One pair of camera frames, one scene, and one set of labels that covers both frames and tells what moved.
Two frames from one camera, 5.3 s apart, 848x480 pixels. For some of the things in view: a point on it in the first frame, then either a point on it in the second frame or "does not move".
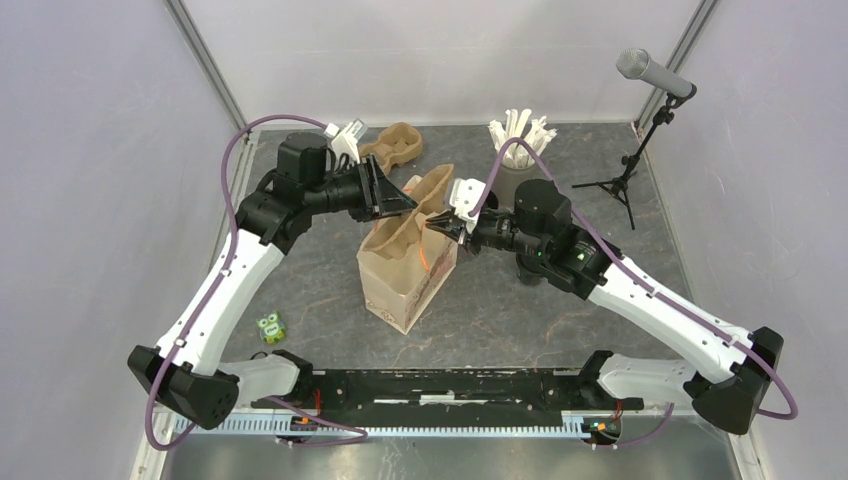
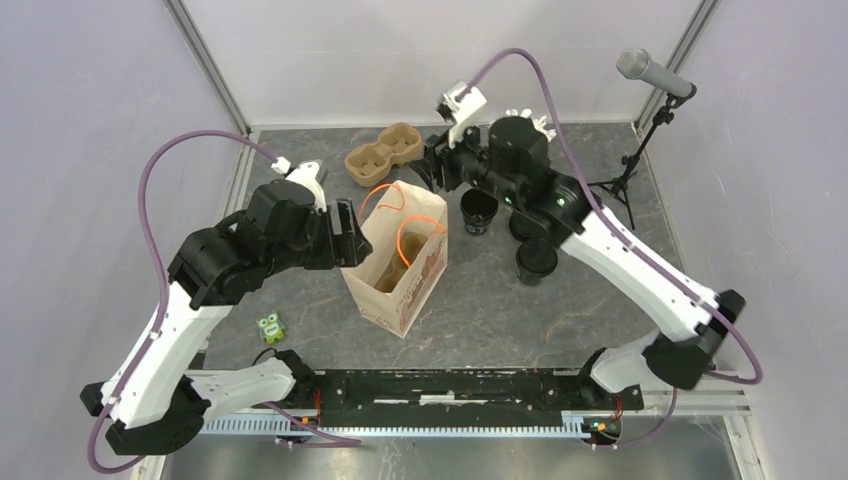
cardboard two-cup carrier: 394,236 → 410,244
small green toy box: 272,329 does not move
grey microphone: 635,63 does not move
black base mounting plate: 455,393 does not move
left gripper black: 380,196 → 348,248
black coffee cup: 530,267 does not move
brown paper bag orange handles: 400,289 does not move
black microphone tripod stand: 619,184 does not move
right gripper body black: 484,233 → 468,161
